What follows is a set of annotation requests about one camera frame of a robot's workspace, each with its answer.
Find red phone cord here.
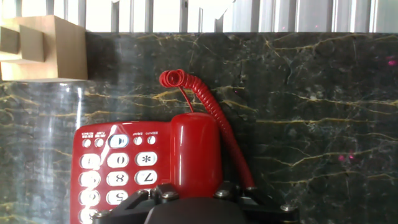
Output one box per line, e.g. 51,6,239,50
159,68,256,190

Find red telephone base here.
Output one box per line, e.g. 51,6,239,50
70,120,172,224

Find red telephone handset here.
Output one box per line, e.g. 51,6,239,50
170,112,223,199

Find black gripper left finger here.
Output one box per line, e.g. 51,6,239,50
91,183,180,224

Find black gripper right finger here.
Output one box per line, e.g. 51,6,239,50
214,185,300,223

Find wooden block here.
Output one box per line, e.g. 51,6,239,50
0,14,88,82

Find black marble pattern mat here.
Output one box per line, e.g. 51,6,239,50
0,32,398,224

